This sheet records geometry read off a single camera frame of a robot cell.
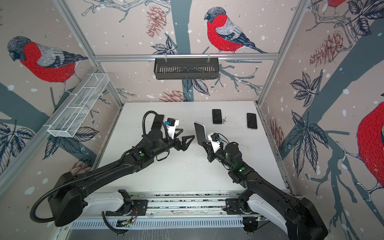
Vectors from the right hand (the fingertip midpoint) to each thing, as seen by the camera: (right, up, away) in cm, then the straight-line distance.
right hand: (202, 144), depth 77 cm
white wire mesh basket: (-66, +14, -4) cm, 68 cm away
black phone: (+14, +15, +41) cm, 46 cm away
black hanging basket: (-8, +49, +27) cm, 57 cm away
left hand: (-7, +6, -6) cm, 11 cm away
